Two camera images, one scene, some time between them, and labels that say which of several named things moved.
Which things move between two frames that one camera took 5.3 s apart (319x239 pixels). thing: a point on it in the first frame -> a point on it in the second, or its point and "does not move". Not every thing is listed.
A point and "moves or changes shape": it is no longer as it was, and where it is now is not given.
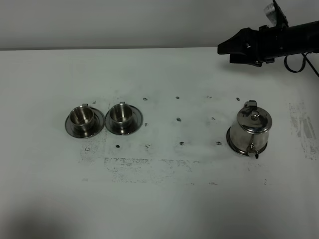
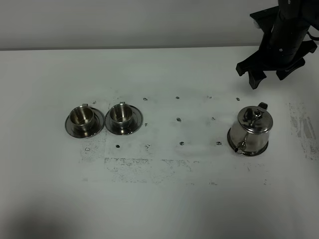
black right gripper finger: [242, 42] -> [255, 77]
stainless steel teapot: [249, 133] moves or changes shape
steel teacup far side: [82, 119] does not move
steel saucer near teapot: [137, 120] does not move
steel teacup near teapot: [121, 115] does not move
